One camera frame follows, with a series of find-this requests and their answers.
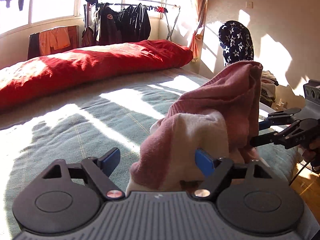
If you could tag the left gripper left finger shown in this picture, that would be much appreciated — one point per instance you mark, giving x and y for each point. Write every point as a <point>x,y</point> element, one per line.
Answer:
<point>98,170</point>

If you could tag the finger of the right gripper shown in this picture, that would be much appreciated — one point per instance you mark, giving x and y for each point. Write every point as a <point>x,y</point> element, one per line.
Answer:
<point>272,137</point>
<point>284,117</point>

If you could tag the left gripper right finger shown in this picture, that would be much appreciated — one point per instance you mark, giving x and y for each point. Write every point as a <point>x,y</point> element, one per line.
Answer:
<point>216,173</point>

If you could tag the pink and white sweater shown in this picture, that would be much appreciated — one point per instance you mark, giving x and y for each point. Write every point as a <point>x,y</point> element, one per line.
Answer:
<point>220,117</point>

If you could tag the stack of folded clothes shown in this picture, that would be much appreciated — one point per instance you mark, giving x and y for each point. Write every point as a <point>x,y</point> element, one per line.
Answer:
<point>268,88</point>

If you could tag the metal clothes rack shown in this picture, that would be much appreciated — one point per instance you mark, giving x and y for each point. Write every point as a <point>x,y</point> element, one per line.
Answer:
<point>161,8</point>

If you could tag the person's right hand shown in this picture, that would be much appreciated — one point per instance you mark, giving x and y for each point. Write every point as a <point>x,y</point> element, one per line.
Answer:
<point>311,154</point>

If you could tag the green plaid bed blanket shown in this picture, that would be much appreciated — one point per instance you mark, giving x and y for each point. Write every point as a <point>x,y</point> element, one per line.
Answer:
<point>85,121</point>

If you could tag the navy star-pattern garment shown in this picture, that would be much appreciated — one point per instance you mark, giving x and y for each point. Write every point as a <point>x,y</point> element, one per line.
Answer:
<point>236,42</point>

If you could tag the red duvet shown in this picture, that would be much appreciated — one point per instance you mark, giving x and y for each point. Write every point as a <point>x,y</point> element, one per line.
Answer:
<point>46,75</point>

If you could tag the orange hanging cloth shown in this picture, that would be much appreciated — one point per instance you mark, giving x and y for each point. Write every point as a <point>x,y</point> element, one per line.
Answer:
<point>52,41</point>

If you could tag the black jacket with patch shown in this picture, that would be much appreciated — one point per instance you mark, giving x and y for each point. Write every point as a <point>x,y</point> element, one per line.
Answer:
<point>106,28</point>

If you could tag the black hanging jacket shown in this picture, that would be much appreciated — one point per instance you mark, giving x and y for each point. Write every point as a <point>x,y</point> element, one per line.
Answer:
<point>134,23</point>

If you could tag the orange right curtain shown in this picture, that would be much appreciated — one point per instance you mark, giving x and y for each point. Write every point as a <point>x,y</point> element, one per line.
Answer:
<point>197,32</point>

